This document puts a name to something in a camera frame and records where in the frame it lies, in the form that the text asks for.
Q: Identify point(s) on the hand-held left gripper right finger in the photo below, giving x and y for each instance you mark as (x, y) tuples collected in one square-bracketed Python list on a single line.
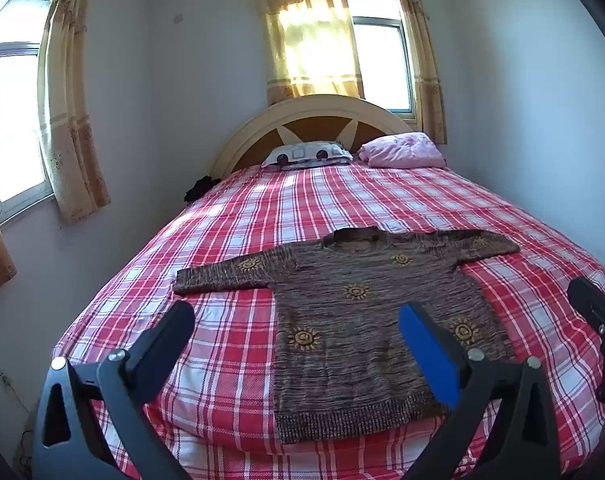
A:
[(427, 355)]

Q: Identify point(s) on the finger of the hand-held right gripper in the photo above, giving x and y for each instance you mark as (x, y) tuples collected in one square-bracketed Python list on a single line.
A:
[(599, 315)]

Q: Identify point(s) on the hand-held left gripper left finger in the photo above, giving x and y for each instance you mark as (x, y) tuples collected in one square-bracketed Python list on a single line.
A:
[(157, 345)]

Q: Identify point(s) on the brown knitted sweater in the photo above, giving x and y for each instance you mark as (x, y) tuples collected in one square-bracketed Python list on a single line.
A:
[(362, 320)]

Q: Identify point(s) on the black bag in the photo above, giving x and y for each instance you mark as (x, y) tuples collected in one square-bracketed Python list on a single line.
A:
[(200, 189)]

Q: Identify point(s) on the bed with red plaid sheet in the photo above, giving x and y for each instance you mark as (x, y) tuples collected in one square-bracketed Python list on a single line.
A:
[(282, 200)]

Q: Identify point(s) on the pink pillow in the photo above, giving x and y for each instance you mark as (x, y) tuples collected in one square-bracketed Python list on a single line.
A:
[(402, 152)]

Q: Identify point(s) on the cream and brown headboard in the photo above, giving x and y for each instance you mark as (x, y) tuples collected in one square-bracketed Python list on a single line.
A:
[(247, 135)]

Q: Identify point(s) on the black and white patterned pillow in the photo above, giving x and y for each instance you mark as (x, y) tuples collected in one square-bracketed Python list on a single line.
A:
[(307, 155)]

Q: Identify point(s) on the grey framed window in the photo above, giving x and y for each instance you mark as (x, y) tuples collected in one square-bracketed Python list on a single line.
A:
[(382, 60), (12, 120)]

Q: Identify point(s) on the white wall outlet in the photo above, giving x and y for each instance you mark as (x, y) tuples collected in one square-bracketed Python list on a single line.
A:
[(3, 380)]

